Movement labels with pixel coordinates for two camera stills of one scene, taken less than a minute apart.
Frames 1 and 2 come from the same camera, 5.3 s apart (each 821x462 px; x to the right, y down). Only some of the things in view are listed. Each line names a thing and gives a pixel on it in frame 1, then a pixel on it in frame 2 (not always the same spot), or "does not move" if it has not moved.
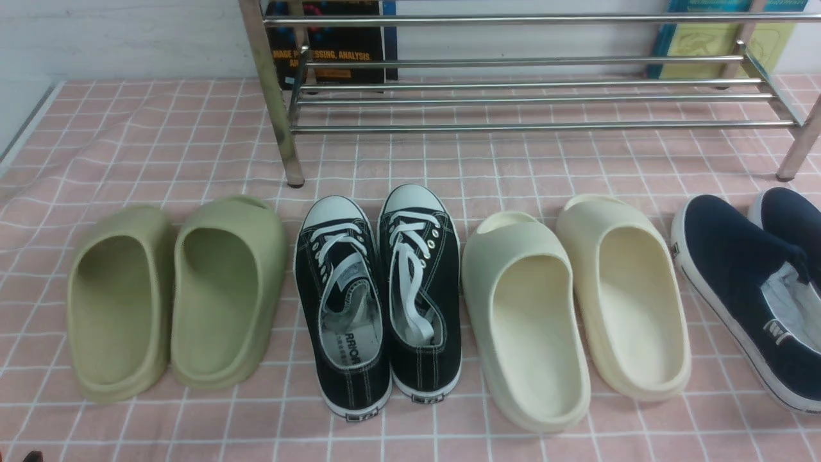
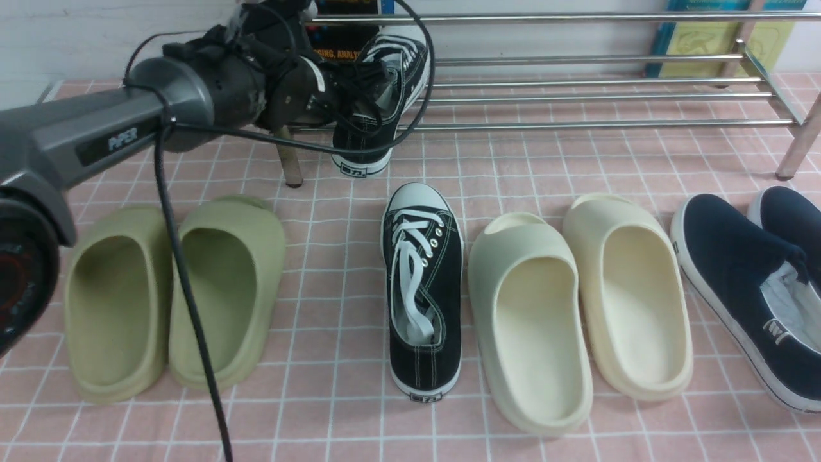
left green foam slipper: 120,294 does not move
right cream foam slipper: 629,297 does not move
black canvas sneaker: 338,282 to 395,67
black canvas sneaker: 420,251 does not move
